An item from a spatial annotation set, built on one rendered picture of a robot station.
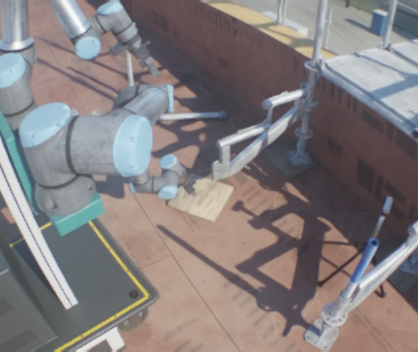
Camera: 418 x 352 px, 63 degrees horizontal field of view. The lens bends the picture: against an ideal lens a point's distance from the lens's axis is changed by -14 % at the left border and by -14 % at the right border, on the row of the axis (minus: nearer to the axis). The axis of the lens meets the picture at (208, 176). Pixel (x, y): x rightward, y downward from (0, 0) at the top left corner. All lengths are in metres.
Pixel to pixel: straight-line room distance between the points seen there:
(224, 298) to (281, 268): 0.36
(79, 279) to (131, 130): 0.98
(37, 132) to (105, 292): 0.92
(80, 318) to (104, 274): 0.24
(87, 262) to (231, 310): 0.73
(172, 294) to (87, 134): 1.24
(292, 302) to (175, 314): 0.59
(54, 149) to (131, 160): 0.20
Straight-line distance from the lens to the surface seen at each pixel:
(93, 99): 3.49
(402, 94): 2.25
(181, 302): 1.98
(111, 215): 2.38
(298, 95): 2.33
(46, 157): 0.98
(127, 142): 0.90
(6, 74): 1.36
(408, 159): 2.20
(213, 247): 2.17
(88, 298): 1.69
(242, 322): 1.93
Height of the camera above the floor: 1.74
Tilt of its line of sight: 43 degrees down
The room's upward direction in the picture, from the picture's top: straight up
